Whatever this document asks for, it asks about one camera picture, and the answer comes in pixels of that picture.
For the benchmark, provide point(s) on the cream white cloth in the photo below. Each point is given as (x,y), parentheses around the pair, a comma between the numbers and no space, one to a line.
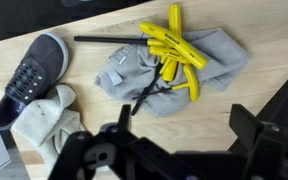
(44,116)

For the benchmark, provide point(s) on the grey canvas sneaker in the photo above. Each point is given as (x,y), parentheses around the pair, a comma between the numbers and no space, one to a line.
(40,63)

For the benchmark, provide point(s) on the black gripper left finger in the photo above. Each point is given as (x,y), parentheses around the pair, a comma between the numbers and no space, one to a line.
(74,156)

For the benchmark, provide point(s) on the grey knit cloth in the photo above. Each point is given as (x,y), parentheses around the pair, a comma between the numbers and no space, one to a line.
(134,73)

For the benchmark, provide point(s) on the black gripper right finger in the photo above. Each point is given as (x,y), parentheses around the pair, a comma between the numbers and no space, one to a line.
(260,146)

